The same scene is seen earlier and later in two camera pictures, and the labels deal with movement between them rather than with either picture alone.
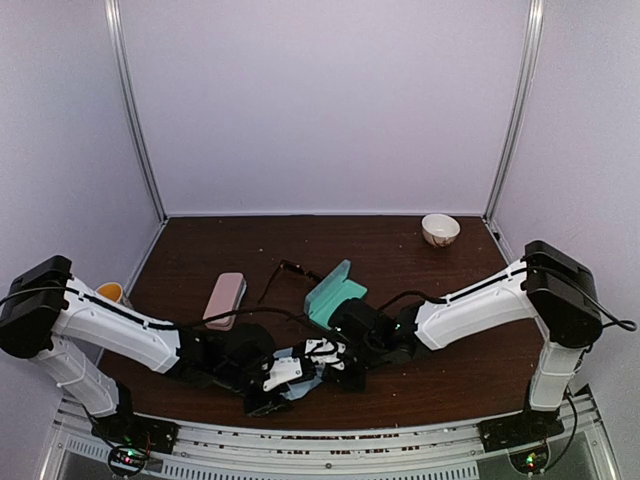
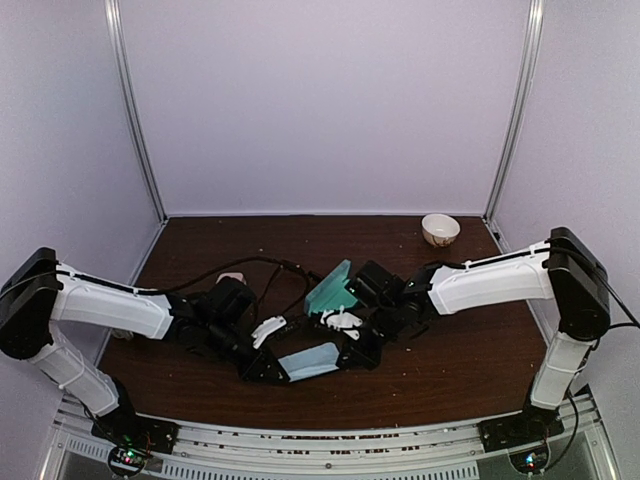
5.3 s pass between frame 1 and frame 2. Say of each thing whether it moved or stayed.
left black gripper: moved
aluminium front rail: stayed
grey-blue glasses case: stayed
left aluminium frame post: stayed
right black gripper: moved
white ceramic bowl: stayed
